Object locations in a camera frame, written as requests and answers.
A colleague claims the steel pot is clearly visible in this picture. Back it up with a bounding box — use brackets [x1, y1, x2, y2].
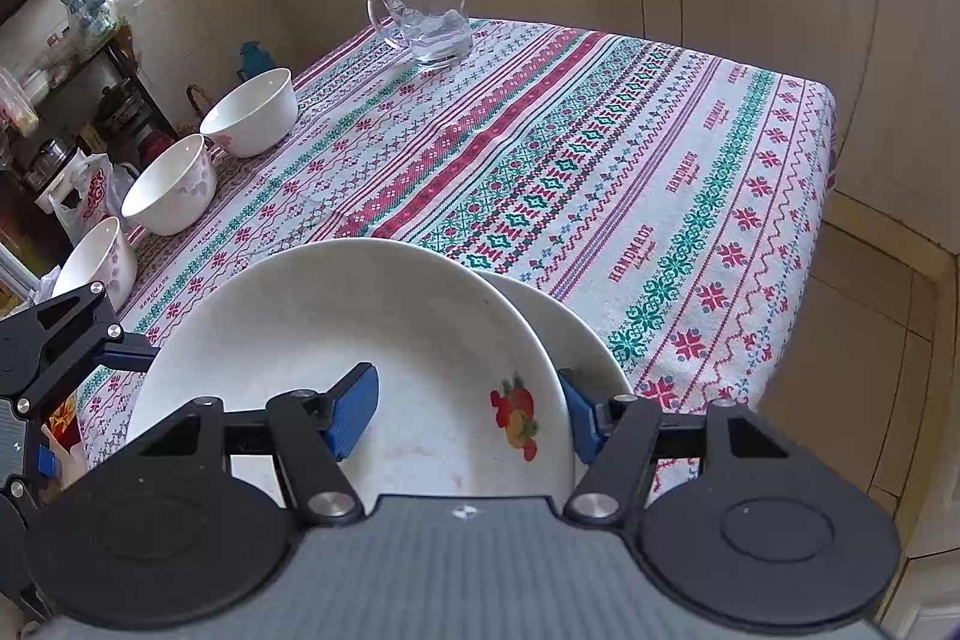
[26, 137, 72, 191]

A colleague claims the patterned red green tablecloth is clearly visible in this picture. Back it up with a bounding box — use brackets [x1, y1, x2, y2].
[75, 17, 837, 513]

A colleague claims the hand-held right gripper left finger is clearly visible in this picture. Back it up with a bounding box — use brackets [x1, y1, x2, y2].
[135, 364, 380, 522]

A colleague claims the clear glass mug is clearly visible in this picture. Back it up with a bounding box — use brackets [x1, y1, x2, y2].
[366, 0, 475, 70]

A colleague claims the white plastic bag red print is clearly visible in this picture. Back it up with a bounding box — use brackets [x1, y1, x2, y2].
[49, 154, 140, 244]

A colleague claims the black metal shelf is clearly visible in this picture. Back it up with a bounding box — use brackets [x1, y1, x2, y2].
[0, 0, 181, 251]

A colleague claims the white floral plate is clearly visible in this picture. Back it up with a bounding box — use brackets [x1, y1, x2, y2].
[127, 237, 577, 513]
[480, 271, 632, 470]

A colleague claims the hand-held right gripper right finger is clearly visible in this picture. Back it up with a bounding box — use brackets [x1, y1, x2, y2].
[559, 368, 796, 522]

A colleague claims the white ceramic bowl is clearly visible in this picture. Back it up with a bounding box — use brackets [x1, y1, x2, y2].
[51, 216, 138, 319]
[121, 134, 218, 236]
[199, 68, 297, 159]

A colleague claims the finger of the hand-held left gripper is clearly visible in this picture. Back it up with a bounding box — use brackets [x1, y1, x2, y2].
[15, 281, 155, 414]

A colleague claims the teal thermos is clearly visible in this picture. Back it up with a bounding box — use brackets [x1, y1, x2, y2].
[238, 40, 271, 85]

